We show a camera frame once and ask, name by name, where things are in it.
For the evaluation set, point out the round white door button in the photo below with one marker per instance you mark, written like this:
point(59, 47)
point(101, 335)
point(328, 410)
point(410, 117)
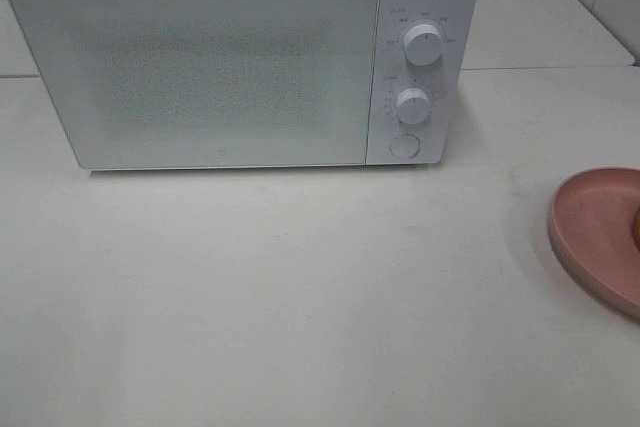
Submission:
point(405, 146)

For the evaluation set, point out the white microwave door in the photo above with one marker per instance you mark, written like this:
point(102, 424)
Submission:
point(161, 84)

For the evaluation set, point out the pink round plate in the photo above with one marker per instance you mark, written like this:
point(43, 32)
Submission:
point(589, 227)

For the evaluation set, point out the toy burger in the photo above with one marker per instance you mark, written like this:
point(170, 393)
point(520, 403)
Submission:
point(635, 228)

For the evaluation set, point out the upper white microwave knob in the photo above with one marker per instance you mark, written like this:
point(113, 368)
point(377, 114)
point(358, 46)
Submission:
point(423, 43)

